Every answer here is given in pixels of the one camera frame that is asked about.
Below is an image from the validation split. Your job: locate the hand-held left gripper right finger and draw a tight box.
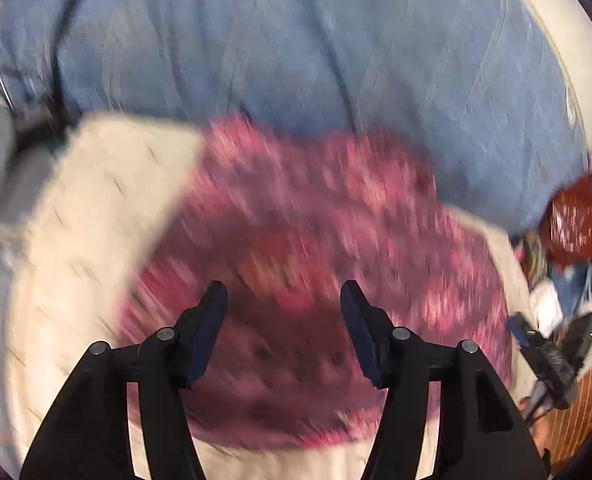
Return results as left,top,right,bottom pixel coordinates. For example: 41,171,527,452
340,280,549,480

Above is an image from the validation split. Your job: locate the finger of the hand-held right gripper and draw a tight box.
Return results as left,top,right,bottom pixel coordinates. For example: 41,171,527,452
507,312,539,351

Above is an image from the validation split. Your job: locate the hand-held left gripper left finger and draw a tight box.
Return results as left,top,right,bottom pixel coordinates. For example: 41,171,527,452
20,281,228,480

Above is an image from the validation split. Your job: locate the purple floral shirt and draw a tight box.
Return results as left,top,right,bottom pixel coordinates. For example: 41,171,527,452
118,115,514,453

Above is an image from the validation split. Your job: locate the person's right hand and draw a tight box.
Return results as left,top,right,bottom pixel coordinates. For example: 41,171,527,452
518,397,552,466

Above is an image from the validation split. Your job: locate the white paper packet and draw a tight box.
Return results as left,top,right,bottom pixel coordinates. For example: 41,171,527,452
528,280,565,336

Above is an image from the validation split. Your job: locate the light blue denim cloth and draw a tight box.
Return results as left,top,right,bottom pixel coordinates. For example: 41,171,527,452
550,257,592,318

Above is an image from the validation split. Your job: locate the red plastic bag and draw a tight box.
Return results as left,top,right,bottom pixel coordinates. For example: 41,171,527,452
540,175,592,268

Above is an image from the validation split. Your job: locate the cream leaf-print bed sheet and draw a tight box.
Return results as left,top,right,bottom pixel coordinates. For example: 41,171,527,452
3,112,541,480

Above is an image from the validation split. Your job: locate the blue plaid quilt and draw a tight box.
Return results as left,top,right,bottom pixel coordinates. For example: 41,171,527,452
0,0,589,238

